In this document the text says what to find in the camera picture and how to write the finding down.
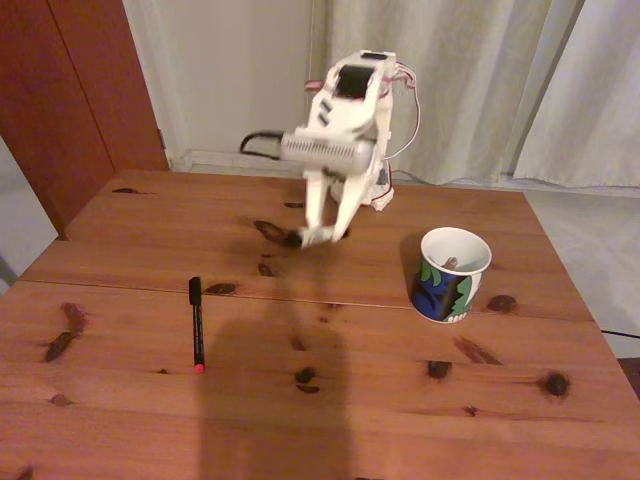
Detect white marker black cap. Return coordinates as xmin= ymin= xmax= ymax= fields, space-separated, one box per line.
xmin=289 ymin=227 xmax=339 ymax=249

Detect thin black pen red end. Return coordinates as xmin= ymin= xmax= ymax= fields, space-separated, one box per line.
xmin=188 ymin=276 xmax=206 ymax=375

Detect white mug blue green print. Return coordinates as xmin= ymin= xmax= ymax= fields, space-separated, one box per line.
xmin=410 ymin=227 xmax=494 ymax=325

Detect white curtain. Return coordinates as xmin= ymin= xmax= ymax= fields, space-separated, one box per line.
xmin=304 ymin=0 xmax=586 ymax=187
xmin=514 ymin=0 xmax=640 ymax=190

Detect brown wooden door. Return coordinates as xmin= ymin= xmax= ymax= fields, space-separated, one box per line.
xmin=0 ymin=0 xmax=170 ymax=241

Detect silver oval camera box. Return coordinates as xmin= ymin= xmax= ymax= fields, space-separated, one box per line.
xmin=279 ymin=132 xmax=377 ymax=177

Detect black camera cable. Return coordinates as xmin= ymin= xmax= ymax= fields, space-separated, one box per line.
xmin=240 ymin=128 xmax=286 ymax=162

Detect red white servo wire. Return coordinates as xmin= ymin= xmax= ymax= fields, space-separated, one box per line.
xmin=384 ymin=62 xmax=422 ymax=162

